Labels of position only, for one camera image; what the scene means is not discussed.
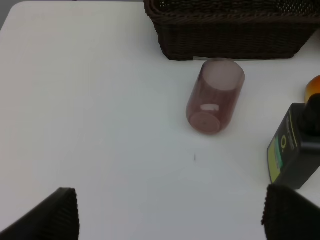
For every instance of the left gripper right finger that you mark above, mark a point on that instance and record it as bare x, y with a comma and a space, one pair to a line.
288, 215

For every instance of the dark green pump bottle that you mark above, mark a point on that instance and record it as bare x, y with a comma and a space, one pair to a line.
293, 155

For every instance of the translucent purple plastic cup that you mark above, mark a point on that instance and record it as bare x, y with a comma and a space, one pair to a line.
215, 95

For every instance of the red yellow peach fruit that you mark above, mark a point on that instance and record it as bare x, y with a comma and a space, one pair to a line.
312, 88

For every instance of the dark brown wicker basket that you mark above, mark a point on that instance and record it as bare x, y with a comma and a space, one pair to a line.
233, 29

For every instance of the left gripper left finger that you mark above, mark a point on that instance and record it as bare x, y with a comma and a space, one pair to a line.
55, 218

